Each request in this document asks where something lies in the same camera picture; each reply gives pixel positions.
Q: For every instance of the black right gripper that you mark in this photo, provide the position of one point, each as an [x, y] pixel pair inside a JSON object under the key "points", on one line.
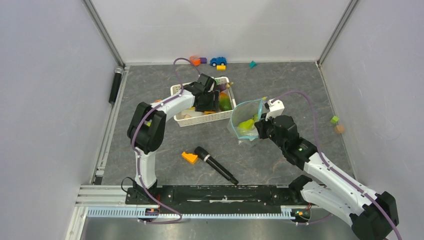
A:
{"points": [[261, 124]]}

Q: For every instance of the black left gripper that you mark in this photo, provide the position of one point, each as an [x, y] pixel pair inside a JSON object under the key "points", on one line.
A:
{"points": [[214, 105]]}

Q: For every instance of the green toy pear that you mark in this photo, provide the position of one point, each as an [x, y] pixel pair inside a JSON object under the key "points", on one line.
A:
{"points": [[248, 125]]}

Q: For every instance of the clear zip top bag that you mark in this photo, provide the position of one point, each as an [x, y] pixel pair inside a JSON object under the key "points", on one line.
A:
{"points": [[242, 112]]}

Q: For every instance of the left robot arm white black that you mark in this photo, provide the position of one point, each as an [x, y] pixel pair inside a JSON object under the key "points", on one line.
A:
{"points": [[147, 127]]}

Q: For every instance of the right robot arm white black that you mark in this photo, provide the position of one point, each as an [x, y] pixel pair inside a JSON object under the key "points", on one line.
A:
{"points": [[370, 215]]}

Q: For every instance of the purple toy eggplant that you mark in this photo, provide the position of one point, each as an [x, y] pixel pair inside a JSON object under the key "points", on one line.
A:
{"points": [[224, 86]]}

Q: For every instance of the red green toy mango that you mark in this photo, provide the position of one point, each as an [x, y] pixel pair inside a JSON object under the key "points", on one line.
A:
{"points": [[224, 102]]}

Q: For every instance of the yellow lego brick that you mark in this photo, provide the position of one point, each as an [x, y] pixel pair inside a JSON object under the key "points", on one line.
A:
{"points": [[221, 67]]}

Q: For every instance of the orange tape roll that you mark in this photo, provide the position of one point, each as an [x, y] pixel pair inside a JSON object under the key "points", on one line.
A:
{"points": [[195, 61]]}

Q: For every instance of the blue toy car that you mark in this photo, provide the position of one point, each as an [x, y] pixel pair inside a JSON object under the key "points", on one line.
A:
{"points": [[218, 61]]}

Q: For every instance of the black microphone on table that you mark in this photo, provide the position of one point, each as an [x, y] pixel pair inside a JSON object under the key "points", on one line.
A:
{"points": [[207, 158]]}

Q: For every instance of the lime green cube block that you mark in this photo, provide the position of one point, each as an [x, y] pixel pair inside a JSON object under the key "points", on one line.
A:
{"points": [[334, 119]]}

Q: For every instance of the tan wooden cube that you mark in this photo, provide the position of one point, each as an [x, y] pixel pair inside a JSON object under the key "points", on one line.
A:
{"points": [[339, 129]]}

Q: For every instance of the teal triangular block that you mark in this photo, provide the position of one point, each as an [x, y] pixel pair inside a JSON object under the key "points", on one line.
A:
{"points": [[252, 64]]}

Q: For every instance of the orange wedge block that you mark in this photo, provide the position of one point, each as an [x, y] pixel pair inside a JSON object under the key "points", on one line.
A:
{"points": [[190, 157]]}

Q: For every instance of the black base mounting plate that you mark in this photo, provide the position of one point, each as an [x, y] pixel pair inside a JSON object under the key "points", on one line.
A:
{"points": [[217, 199]]}

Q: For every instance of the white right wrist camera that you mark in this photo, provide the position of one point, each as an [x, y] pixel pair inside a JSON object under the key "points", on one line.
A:
{"points": [[275, 108]]}

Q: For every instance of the black microphone on rail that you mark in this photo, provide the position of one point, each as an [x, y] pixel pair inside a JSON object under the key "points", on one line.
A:
{"points": [[117, 78]]}

